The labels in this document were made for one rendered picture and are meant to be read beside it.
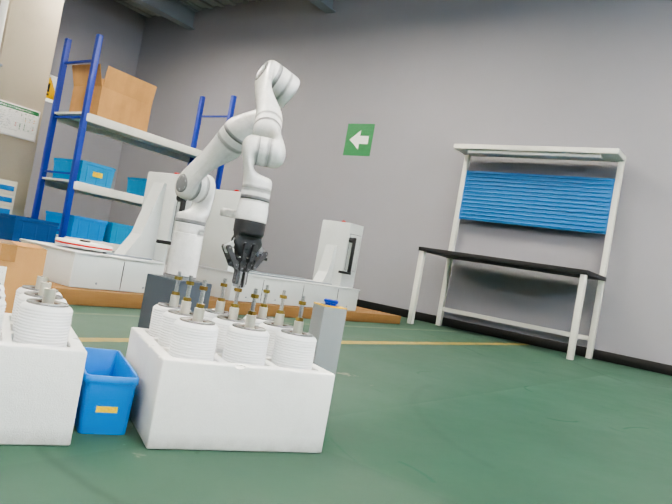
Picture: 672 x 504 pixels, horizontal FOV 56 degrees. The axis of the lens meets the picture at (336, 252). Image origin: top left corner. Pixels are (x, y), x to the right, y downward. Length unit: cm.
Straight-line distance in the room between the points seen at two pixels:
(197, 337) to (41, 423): 32
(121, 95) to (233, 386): 567
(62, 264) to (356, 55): 553
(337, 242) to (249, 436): 398
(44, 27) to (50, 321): 698
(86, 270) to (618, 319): 463
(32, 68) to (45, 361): 687
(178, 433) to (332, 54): 745
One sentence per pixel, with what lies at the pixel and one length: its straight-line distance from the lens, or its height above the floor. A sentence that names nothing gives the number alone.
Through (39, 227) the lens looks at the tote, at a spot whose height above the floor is 30.
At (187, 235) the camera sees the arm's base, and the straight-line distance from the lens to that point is 193.
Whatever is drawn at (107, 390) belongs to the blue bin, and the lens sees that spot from 139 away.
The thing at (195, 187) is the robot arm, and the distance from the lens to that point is 192.
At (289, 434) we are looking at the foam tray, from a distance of 144.
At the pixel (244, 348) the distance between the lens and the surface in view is 138.
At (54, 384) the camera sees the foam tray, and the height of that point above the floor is 11.
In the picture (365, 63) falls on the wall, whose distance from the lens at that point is 814.
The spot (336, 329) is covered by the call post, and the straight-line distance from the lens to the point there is 169.
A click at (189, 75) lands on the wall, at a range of 1036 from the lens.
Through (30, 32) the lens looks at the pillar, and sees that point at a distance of 806.
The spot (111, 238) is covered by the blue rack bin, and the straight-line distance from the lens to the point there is 677.
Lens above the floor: 42
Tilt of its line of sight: 1 degrees up
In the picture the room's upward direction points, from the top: 10 degrees clockwise
